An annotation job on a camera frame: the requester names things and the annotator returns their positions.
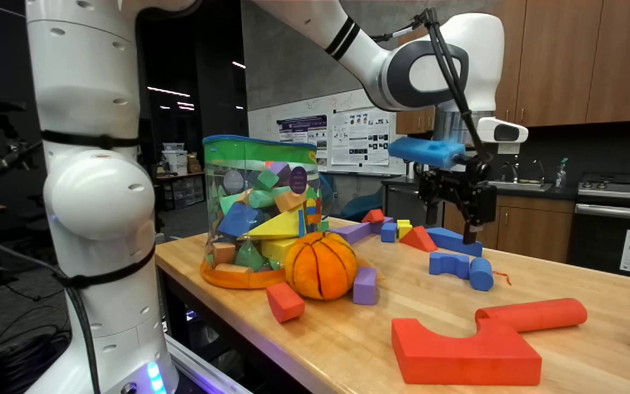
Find red triangular foam block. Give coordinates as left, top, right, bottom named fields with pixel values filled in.
left=402, top=227, right=437, bottom=252

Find red foam cube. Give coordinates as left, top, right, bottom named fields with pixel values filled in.
left=268, top=283, right=304, bottom=325

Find red foam cylinder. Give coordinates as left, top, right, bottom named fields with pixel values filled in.
left=474, top=299, right=589, bottom=334

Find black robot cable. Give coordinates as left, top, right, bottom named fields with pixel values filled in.
left=0, top=91, right=157, bottom=394

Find small blue foam cube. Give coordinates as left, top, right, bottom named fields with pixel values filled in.
left=380, top=224, right=399, bottom=244

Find large red curved block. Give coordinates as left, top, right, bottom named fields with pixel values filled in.
left=391, top=320, right=542, bottom=386

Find wooden lower cabinets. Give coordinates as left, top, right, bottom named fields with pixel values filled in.
left=443, top=191, right=575, bottom=265

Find wooden upper cabinets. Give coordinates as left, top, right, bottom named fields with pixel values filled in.
left=426, top=0, right=630, bottom=127

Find stainless steel oven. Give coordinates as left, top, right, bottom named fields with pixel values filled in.
left=566, top=174, right=630, bottom=277

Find orange plush basketball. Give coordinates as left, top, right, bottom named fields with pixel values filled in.
left=283, top=232, right=358, bottom=301

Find blue rectangular foam block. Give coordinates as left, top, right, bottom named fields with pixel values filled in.
left=428, top=229, right=483, bottom=256

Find stainless steel dishwasher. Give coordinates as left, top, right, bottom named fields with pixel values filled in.
left=385, top=183, right=428, bottom=229

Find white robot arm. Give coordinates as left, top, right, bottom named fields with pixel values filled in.
left=24, top=0, right=505, bottom=394

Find clear plastic blocks bag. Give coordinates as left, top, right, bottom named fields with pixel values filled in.
left=201, top=135, right=321, bottom=290

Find blue foam cylinder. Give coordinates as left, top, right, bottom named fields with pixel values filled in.
left=468, top=259, right=494, bottom=291

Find long purple foam block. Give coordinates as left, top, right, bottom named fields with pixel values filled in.
left=335, top=224, right=380, bottom=244

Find yellow foam block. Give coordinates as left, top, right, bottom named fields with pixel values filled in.
left=396, top=219, right=414, bottom=240

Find wooden cabinets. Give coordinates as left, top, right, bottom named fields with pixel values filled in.
left=426, top=0, right=630, bottom=127
left=443, top=191, right=575, bottom=265

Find whiteboard with papers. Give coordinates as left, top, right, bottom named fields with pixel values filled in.
left=247, top=91, right=405, bottom=176

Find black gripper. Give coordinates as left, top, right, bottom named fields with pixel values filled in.
left=416, top=163, right=496, bottom=245

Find small red foam block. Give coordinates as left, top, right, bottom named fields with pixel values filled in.
left=364, top=209, right=385, bottom=224

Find blue curved square block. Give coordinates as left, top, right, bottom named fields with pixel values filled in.
left=428, top=252, right=470, bottom=280

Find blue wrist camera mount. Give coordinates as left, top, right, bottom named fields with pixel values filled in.
left=388, top=139, right=466, bottom=169

